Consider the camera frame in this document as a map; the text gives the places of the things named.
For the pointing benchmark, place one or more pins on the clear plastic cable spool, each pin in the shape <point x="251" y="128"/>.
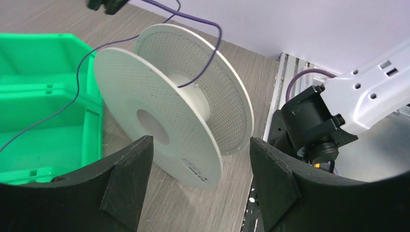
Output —
<point x="176" y="87"/>

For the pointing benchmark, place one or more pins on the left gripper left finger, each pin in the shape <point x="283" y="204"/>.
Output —
<point x="105" y="196"/>

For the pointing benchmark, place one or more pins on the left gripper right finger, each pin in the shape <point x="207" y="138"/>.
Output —
<point x="296" y="197"/>

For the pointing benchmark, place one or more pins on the green three-compartment bin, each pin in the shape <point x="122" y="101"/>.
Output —
<point x="51" y="111"/>

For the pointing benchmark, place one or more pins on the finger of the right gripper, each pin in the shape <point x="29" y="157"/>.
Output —
<point x="111" y="7"/>

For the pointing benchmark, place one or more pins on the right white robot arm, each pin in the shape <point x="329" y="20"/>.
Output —
<point x="365" y="96"/>

